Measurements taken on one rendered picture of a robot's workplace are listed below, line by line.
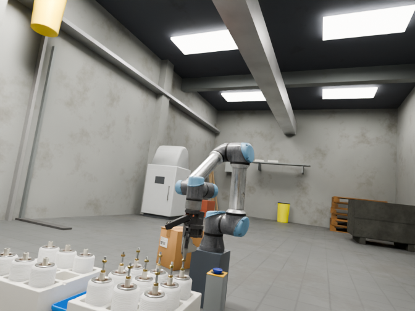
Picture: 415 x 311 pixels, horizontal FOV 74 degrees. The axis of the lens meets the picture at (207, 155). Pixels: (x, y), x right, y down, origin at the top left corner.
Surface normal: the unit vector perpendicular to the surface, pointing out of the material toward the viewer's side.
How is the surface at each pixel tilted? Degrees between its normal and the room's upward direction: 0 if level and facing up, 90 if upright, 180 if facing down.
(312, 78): 90
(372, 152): 90
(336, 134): 90
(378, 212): 90
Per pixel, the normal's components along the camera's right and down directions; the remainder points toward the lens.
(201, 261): -0.38, -0.16
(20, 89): 0.92, 0.05
